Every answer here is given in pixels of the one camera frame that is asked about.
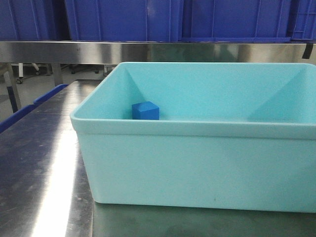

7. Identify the black tape strip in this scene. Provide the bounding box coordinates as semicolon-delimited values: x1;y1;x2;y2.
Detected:
302;43;314;59

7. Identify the light teal plastic tub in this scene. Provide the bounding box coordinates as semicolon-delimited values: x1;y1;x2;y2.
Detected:
71;62;316;213

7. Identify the blue crate upper left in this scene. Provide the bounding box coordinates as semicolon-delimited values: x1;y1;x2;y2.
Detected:
0;0;70;41

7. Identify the stainless steel shelf rail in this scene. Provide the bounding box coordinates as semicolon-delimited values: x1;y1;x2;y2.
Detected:
0;41;316;64

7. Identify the blue crate upper middle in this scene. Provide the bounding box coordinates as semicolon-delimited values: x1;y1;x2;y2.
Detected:
65;0;184;42

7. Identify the blue crate far right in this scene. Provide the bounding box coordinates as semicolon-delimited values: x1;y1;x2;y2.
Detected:
287;0;316;41

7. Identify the blue crate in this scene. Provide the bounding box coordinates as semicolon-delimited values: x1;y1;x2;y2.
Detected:
0;0;70;41
182;0;291;43
287;0;316;41
65;0;184;42

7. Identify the blue crate upper right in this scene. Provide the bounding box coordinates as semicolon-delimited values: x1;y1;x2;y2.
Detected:
182;0;291;43

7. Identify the small blue cube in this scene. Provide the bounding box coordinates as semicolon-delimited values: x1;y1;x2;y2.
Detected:
132;101;159;120

